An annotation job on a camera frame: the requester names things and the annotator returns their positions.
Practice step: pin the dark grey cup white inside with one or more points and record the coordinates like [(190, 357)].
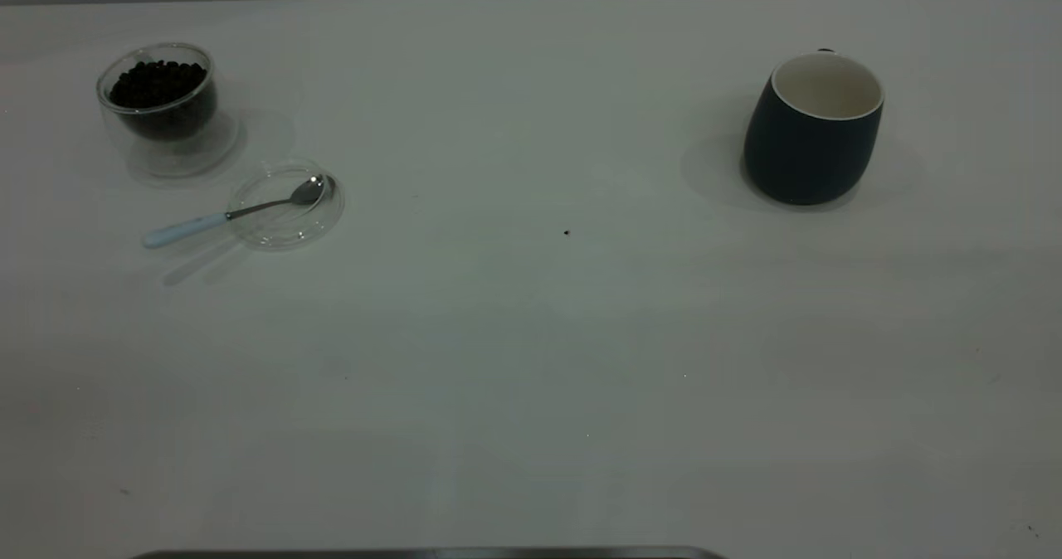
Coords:
[(809, 157)]

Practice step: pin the dark coffee beans pile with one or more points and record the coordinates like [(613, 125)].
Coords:
[(158, 86)]

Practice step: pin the clear glass saucer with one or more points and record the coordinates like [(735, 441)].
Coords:
[(282, 229)]

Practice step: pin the clear double-wall glass bowl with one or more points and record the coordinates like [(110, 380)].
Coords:
[(178, 148)]

